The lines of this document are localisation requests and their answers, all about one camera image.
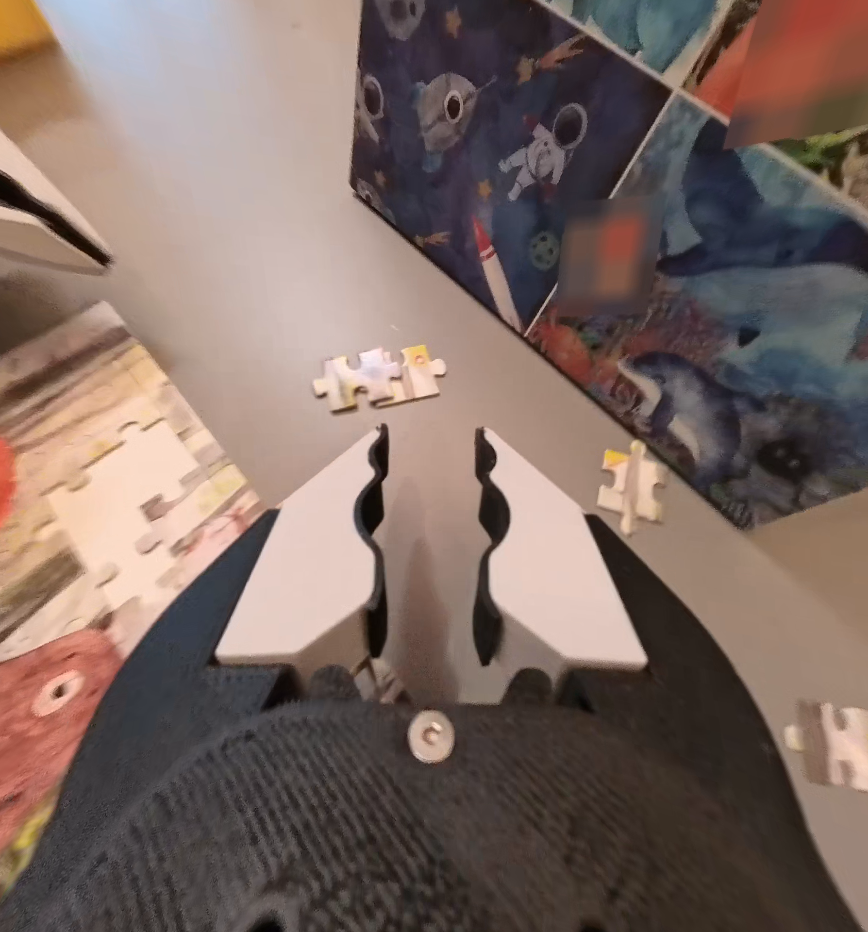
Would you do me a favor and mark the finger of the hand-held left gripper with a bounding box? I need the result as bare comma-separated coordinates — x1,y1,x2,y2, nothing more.
0,102,112,267
0,191,109,279

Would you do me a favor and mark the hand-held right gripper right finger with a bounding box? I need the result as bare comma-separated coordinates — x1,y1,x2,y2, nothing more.
474,428,650,684

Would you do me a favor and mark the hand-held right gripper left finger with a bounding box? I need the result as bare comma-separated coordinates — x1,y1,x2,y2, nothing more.
216,424,390,668

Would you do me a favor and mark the pale grey-banded puzzle piece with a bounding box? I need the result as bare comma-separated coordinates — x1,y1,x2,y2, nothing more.
598,440,669,536

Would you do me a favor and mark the illustrated jigsaw puzzle board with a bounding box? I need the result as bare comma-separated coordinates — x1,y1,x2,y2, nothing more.
0,302,264,911

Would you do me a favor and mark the yellow cream puzzle piece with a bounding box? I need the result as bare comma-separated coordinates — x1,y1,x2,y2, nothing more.
314,348,404,415

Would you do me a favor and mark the beige grey striped puzzle piece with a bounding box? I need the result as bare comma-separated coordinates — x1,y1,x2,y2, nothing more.
784,699,868,793

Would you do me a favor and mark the colourful illustrated puzzle box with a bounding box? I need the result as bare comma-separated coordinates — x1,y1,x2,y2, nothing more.
350,0,868,531

